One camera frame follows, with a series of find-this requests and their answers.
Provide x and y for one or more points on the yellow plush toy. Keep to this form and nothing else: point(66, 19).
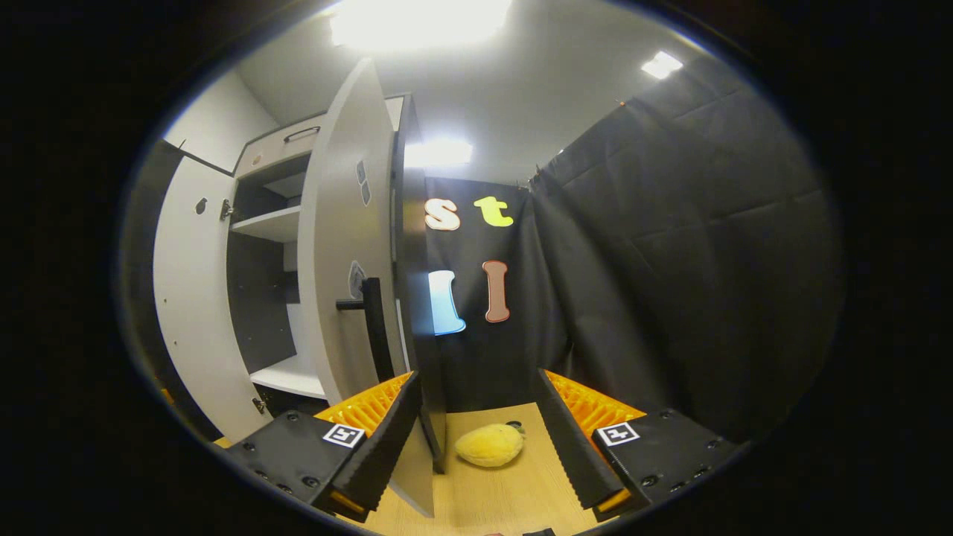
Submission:
point(488, 445)

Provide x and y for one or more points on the grey cabinet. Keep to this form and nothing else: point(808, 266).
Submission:
point(421, 298)

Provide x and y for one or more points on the ceiling light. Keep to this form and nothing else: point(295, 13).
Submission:
point(439, 152)
point(662, 65)
point(417, 22)

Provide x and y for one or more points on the black backdrop cloth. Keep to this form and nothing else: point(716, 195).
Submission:
point(670, 260)

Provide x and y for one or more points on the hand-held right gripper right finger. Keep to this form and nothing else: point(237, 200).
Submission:
point(566, 439)

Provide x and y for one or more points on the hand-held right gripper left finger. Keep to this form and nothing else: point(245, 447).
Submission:
point(391, 439)

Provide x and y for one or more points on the grey cabinet shelf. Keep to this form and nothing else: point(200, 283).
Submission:
point(294, 380)
point(287, 186)
point(272, 223)

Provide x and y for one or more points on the grey cabinet door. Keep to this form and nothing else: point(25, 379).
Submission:
point(350, 223)
point(193, 298)

